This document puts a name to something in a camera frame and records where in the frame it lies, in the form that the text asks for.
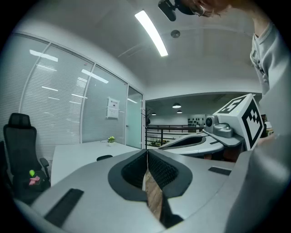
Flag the long ceiling light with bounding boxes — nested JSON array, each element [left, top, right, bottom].
[[134, 10, 169, 57]]

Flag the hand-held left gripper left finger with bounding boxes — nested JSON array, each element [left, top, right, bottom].
[[13, 149, 166, 233]]

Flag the black head-mounted camera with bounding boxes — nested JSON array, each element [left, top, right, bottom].
[[158, 0, 196, 22]]

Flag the person's grey shirt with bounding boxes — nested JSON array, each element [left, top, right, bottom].
[[227, 21, 291, 228]]

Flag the black coat rack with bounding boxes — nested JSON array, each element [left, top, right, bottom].
[[140, 106, 152, 128]]

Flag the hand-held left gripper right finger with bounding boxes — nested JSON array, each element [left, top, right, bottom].
[[147, 149, 238, 229]]

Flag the black office chair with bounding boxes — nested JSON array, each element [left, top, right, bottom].
[[3, 113, 52, 201]]

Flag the frosted glass door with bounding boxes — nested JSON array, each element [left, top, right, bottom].
[[125, 86, 143, 150]]

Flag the white paper notice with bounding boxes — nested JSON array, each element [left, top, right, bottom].
[[106, 96, 120, 119]]

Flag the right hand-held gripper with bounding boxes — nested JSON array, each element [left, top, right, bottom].
[[158, 93, 266, 156]]

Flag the person's head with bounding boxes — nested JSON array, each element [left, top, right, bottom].
[[181, 0, 271, 35]]

